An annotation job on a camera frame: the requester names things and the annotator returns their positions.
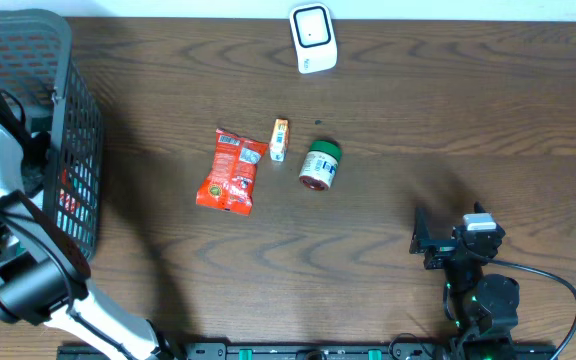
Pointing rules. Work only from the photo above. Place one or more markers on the small orange white box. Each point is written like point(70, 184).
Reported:
point(279, 140)

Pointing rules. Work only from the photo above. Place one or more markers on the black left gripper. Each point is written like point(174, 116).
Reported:
point(41, 152)

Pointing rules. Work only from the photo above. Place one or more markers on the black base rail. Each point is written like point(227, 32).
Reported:
point(406, 350)

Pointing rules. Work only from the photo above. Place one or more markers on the green lid white jar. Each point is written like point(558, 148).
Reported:
point(320, 165)

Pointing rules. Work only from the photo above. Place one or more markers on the green 3M wipes pack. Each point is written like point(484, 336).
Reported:
point(39, 118)

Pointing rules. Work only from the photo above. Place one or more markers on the white barcode scanner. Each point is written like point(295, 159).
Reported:
point(314, 38)

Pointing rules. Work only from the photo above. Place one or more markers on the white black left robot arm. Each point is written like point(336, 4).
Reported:
point(44, 277)

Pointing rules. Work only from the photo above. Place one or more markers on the grey plastic shopping basket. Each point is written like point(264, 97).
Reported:
point(36, 67)

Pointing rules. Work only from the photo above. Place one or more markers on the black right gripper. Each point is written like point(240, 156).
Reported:
point(441, 249)

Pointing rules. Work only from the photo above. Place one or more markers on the red snack bag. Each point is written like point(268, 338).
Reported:
point(230, 184)

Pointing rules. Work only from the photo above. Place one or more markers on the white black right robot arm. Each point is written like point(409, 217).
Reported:
point(483, 305)

